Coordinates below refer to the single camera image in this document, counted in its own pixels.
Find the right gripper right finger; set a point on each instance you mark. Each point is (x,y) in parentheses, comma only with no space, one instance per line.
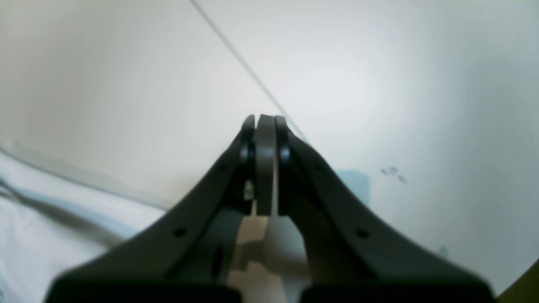
(353,256)

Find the white T-shirt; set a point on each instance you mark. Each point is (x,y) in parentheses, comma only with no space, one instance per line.
(49,224)

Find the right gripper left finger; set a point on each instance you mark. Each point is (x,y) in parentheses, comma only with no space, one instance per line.
(185,256)

